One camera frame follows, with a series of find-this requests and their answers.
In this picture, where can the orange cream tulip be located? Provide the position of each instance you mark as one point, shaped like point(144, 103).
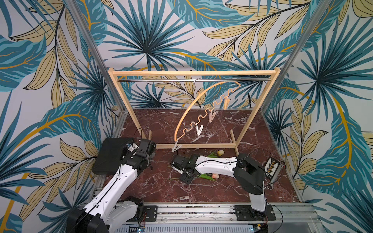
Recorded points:
point(216, 154)

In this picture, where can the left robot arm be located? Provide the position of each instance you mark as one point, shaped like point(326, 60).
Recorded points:
point(101, 215)

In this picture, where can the pink tulip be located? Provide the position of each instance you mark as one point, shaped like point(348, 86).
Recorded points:
point(207, 176)

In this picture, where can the wooden clothes rack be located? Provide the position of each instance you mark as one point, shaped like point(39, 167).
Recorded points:
point(273, 75)

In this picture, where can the curved wooden clip hanger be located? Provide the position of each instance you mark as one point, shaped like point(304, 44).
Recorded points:
point(208, 112)

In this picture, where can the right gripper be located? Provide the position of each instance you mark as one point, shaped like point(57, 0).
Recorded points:
point(180, 166)

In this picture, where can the black plastic case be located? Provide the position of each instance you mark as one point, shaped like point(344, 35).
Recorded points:
point(110, 155)

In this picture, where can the screwdriver bit box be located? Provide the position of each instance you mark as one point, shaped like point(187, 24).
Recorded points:
point(272, 168)

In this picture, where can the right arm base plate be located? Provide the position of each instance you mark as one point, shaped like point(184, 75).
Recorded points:
point(247, 213)

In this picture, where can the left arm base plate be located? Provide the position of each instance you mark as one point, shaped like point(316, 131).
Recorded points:
point(148, 213)

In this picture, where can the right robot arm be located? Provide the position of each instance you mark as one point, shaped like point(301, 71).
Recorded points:
point(249, 173)

